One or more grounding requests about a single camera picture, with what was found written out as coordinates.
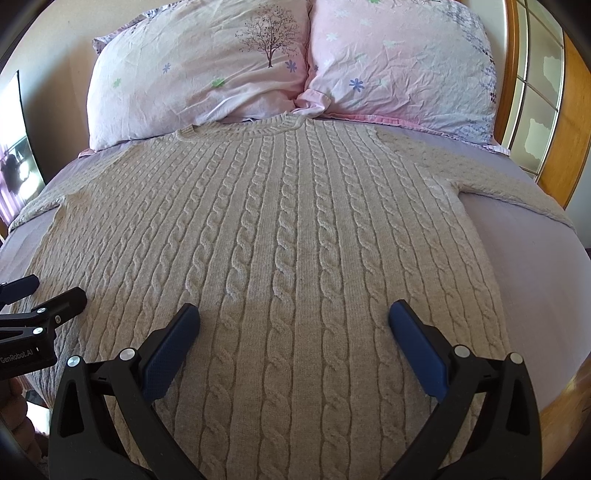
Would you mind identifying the left pink tree-print pillow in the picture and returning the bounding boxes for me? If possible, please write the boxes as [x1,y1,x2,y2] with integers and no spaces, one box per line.
[86,1,311,151]

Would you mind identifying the lilac bed sheet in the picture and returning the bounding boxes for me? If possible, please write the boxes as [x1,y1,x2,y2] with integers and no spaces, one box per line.
[1,127,590,410]

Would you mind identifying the wooden headboard with glass panels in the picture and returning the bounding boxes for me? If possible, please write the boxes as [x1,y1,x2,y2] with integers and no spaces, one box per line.
[495,1,590,207]

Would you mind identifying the beige cable-knit sweater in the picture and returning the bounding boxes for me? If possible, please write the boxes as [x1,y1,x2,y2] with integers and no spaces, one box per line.
[10,115,567,479]

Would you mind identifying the person's left hand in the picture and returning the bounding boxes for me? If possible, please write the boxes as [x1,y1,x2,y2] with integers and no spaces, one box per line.
[1,378,42,466]

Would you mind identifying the dark framed picture on wall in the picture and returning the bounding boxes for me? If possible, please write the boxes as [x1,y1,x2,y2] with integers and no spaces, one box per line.
[0,72,45,227]

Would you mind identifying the right pink floral pillow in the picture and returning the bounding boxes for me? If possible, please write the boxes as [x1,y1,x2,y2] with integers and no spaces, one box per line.
[295,1,501,151]

